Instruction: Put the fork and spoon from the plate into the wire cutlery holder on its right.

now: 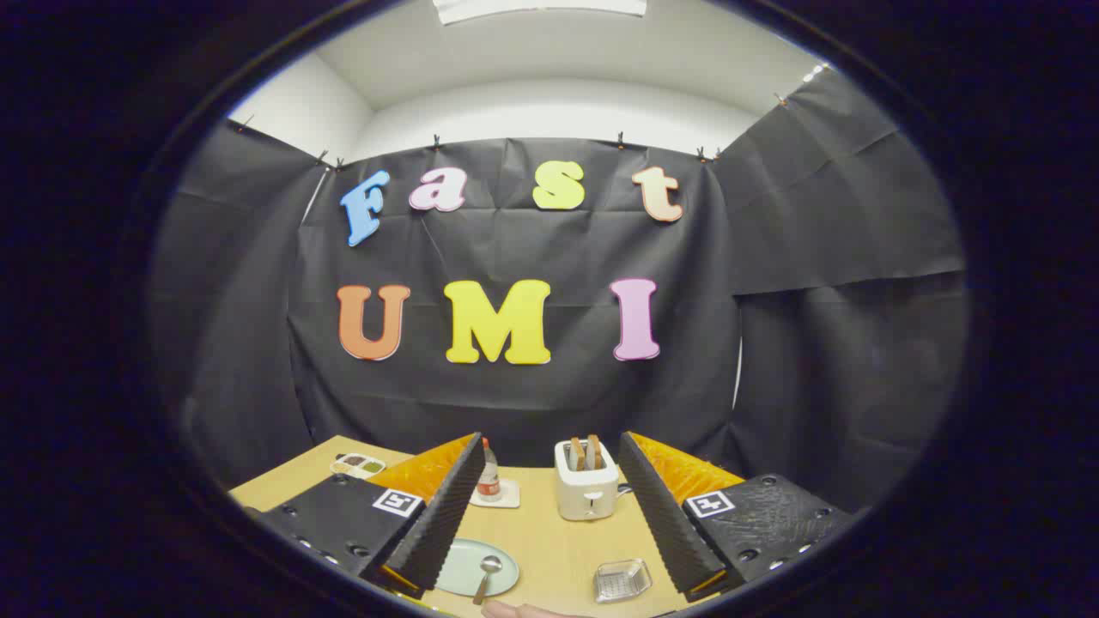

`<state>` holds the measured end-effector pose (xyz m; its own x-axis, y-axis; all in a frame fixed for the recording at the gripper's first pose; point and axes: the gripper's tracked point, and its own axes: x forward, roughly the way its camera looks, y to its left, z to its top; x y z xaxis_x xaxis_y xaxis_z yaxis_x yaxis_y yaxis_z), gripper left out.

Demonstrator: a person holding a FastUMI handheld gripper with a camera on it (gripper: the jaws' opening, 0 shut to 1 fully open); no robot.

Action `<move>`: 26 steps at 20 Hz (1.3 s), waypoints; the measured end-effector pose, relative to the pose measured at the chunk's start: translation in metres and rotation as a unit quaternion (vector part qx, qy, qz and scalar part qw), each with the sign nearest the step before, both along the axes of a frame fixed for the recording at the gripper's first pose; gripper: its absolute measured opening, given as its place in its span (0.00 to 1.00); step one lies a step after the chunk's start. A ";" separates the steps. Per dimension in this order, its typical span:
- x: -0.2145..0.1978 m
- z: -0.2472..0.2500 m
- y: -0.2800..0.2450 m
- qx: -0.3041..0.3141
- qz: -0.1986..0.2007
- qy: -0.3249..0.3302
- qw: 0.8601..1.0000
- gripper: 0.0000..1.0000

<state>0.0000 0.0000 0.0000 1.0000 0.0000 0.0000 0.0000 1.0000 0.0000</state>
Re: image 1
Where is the white square coaster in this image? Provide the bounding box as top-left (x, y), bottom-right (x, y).
top-left (470, 479), bottom-right (521, 509)

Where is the clear water bottle red cap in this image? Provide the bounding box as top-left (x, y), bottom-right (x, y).
top-left (477, 438), bottom-right (502, 502)

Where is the white toaster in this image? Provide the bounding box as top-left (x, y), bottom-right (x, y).
top-left (554, 438), bottom-right (621, 522)

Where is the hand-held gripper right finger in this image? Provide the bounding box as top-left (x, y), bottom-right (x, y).
top-left (618, 431), bottom-right (858, 602)

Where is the black backdrop cloth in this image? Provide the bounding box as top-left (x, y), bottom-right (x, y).
top-left (146, 69), bottom-right (971, 516)

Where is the ceiling light panel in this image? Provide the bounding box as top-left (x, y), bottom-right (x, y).
top-left (432, 0), bottom-right (647, 25)

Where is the pale green plate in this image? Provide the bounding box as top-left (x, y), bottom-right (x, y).
top-left (434, 538), bottom-right (520, 598)

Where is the wooden handled metal spoon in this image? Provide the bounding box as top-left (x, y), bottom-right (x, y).
top-left (472, 555), bottom-right (504, 605)

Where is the white compartment sauce dish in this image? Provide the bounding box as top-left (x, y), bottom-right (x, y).
top-left (331, 453), bottom-right (387, 479)

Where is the metal wire basket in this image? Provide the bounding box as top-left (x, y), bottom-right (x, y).
top-left (592, 559), bottom-right (653, 603)

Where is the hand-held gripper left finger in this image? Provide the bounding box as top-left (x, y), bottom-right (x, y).
top-left (245, 432), bottom-right (487, 600)

